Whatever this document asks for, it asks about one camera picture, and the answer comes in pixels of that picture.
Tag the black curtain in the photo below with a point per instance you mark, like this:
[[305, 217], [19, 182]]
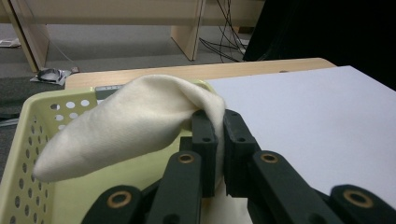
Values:
[[327, 31]]

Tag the cream baby bodysuit brown trim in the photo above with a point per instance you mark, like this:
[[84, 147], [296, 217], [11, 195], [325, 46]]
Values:
[[124, 130]]

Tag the white foam board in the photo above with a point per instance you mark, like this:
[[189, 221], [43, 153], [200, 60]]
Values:
[[311, 124]]

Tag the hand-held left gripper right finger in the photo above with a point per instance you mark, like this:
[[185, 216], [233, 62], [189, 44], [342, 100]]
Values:
[[238, 146]]

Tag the small white floor object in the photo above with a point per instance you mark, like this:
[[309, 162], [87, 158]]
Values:
[[9, 43]]

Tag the light wooden desk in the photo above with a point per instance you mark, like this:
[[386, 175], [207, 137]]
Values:
[[124, 12]]

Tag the pale green perforated plastic basket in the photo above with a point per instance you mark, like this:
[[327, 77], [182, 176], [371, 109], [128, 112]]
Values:
[[71, 193]]

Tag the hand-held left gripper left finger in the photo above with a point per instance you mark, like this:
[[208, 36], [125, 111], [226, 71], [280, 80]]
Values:
[[204, 146]]

